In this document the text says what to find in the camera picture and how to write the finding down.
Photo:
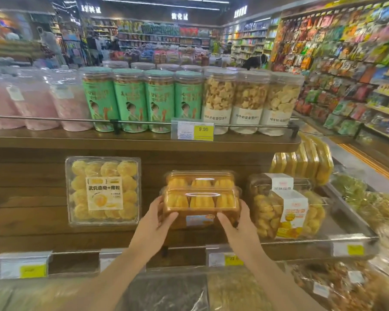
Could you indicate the person's right forearm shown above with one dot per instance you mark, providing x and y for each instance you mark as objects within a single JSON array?
[{"x": 278, "y": 285}]

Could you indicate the clear star biscuit jar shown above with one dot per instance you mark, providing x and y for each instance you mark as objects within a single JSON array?
[
  {"x": 249, "y": 100},
  {"x": 217, "y": 97},
  {"x": 278, "y": 103}
]

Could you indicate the person's right hand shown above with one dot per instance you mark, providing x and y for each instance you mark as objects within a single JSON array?
[{"x": 244, "y": 238}]

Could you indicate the clear cookie box white label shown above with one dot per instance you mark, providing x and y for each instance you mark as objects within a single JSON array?
[
  {"x": 262, "y": 182},
  {"x": 285, "y": 216}
]

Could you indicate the yellow white price tag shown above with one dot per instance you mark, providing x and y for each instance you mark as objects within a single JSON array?
[
  {"x": 193, "y": 129},
  {"x": 108, "y": 259},
  {"x": 22, "y": 265},
  {"x": 348, "y": 250},
  {"x": 222, "y": 257}
]

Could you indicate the wooden display shelf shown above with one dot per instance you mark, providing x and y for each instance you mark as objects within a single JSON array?
[{"x": 35, "y": 191}]

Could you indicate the pale green snack bag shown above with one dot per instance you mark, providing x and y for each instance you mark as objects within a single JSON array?
[{"x": 26, "y": 296}]

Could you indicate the green label biscuit jar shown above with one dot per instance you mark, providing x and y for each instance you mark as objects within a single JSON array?
[
  {"x": 131, "y": 102},
  {"x": 160, "y": 102},
  {"x": 188, "y": 97},
  {"x": 99, "y": 100}
]

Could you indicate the dark snack bag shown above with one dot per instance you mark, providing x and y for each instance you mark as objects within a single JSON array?
[{"x": 168, "y": 291}]

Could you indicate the pile of green snack bags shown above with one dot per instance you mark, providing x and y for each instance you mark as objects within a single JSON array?
[{"x": 372, "y": 200}]

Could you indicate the pink snack jar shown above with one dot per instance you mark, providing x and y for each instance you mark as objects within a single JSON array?
[
  {"x": 0, "y": 100},
  {"x": 34, "y": 100},
  {"x": 72, "y": 103}
]

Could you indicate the person's left forearm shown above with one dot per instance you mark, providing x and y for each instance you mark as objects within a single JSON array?
[{"x": 113, "y": 281}]

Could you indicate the brown fried snack bag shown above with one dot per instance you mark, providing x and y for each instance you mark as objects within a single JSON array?
[{"x": 337, "y": 281}]

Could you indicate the person's left hand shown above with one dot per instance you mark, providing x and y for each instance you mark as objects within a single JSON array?
[{"x": 149, "y": 233}]

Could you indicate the brown green snack bag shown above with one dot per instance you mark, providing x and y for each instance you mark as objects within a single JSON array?
[{"x": 236, "y": 291}]

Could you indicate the person's right thumb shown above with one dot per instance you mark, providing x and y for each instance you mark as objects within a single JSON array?
[{"x": 227, "y": 223}]

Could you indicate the metal shelf rail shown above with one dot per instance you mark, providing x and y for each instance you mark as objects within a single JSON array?
[{"x": 52, "y": 119}]

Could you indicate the row of upright yellow boxes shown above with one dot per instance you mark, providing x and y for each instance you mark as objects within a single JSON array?
[{"x": 311, "y": 161}]

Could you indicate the square clear box yellow cookies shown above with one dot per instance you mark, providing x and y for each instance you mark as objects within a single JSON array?
[{"x": 102, "y": 191}]

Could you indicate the background store shelves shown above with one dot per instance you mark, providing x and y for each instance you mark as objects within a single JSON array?
[{"x": 162, "y": 38}]

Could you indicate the person's left thumb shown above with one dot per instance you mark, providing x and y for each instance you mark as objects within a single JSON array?
[{"x": 171, "y": 219}]

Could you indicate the clear box of yellow pastries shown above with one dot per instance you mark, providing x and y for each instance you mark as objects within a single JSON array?
[
  {"x": 201, "y": 181},
  {"x": 201, "y": 204}
]

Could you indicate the wall of hanging snack packets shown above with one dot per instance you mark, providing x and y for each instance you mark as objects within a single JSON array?
[{"x": 343, "y": 61}]

